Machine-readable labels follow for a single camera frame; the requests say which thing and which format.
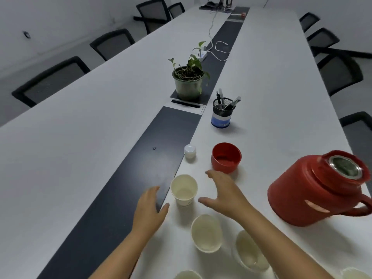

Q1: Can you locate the black mesh office chair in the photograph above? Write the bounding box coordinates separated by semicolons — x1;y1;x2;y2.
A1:
11;56;91;108
317;52;364;98
89;28;136;61
307;28;340;57
168;2;186;19
299;12;320;33
133;0;172;34
339;112;372;169

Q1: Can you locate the black mesh pen holder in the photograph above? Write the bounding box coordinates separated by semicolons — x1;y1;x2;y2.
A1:
210;98;234;129

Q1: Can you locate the white power strip cord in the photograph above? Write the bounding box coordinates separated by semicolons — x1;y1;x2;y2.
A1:
207;10;219;50

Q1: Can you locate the silver utility knife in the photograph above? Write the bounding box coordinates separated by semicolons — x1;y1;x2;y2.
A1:
224;96;242;111

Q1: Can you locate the person's left forearm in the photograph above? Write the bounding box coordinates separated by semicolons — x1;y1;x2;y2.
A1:
88;229;155;279

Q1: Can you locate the white conference table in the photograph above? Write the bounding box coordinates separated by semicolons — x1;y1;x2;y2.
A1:
0;5;372;279

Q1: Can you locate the white charging cable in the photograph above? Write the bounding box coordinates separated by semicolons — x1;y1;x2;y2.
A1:
208;41;230;62

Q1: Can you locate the red thermos lid cup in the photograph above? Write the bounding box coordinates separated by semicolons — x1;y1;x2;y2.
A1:
211;143;242;174

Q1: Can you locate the potted green plant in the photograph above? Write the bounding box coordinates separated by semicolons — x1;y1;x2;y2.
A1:
168;41;211;101

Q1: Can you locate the person's left hand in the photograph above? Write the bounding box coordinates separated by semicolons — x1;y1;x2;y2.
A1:
132;186;170;239

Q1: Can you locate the white paper cup blue print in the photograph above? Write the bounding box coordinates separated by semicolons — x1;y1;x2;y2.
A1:
340;267;371;279
174;270;203;279
232;230;271;273
191;214;224;254

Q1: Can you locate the white thermos stopper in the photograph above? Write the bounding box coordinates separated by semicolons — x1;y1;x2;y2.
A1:
184;144;197;160

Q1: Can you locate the person's right forearm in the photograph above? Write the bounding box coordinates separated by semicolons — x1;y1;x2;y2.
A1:
238;206;335;279

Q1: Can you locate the red thermos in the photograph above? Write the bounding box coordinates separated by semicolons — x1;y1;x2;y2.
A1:
267;150;372;227

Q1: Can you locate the person's right hand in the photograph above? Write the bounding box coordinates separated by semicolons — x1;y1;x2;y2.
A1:
198;170;256;223

